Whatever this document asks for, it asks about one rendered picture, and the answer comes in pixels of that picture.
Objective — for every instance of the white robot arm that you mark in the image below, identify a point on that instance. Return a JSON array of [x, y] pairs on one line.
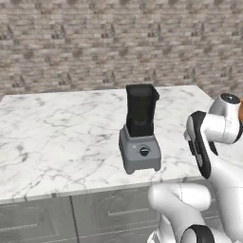
[[228, 186]]

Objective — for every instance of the black blender jug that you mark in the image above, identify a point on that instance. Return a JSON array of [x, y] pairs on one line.
[[141, 109]]

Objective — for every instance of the grey blender base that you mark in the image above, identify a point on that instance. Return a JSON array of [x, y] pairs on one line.
[[139, 152]]

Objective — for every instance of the black blender knob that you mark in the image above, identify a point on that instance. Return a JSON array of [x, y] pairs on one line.
[[144, 151]]

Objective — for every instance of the grey drawer front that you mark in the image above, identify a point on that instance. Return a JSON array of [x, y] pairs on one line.
[[34, 220], [117, 212]]

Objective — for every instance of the orange round object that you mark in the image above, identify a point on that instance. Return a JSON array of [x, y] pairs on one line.
[[241, 110]]

